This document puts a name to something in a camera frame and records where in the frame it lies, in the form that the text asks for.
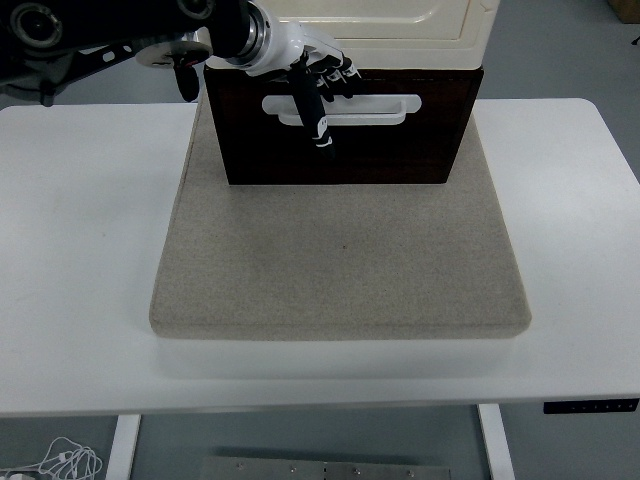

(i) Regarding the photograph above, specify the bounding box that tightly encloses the dark wooden drawer housing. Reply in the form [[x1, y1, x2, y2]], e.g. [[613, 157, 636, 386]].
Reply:
[[203, 63, 486, 187]]

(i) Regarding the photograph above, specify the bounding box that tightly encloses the grey felt mat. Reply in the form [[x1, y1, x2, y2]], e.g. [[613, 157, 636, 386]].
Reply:
[[148, 97, 533, 342]]

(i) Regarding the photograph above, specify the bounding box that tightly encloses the black table control panel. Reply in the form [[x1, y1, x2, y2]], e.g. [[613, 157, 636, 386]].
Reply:
[[543, 398, 640, 415]]

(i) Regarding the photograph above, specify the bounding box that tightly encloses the cardboard box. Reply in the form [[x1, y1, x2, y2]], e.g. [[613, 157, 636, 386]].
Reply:
[[608, 0, 640, 24]]

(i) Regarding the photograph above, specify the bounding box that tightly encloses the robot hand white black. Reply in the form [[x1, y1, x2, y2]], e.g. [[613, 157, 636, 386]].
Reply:
[[222, 17, 364, 160]]

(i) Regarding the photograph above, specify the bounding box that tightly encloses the white table leg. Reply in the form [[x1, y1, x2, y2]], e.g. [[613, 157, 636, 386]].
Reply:
[[104, 414, 142, 480], [477, 403, 516, 480]]

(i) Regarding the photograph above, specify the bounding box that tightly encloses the white drawer handle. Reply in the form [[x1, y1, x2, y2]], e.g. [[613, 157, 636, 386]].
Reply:
[[261, 93, 424, 127]]

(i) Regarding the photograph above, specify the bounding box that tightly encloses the dark wooden drawer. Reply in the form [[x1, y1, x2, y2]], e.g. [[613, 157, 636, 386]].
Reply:
[[205, 74, 482, 186]]

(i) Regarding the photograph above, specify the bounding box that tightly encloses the white cable bundle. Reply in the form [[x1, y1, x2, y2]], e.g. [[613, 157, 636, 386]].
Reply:
[[0, 436, 105, 480]]

